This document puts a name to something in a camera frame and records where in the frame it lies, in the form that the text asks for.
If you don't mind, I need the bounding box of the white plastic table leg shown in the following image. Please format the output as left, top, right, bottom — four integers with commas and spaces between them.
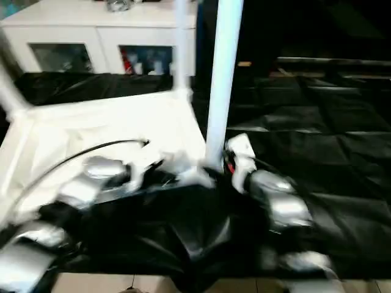
206, 0, 245, 170
172, 0, 195, 98
0, 39, 31, 120

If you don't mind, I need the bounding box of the dark grey bundle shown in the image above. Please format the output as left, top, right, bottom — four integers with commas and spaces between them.
105, 0, 132, 12

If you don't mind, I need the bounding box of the white glass-door cabinet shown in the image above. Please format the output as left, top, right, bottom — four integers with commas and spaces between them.
0, 0, 198, 77

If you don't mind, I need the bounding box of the white plastic table top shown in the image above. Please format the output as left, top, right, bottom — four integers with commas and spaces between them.
0, 88, 217, 233

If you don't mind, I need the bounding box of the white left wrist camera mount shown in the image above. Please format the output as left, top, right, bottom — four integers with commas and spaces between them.
126, 142, 166, 190

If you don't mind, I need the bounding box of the black cabinet gold label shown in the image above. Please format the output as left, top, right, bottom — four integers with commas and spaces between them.
195, 0, 279, 80

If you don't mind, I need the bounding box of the black mat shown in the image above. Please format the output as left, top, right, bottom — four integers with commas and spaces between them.
0, 71, 391, 281

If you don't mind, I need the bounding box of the black side table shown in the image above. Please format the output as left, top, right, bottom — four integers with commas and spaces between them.
276, 56, 391, 77

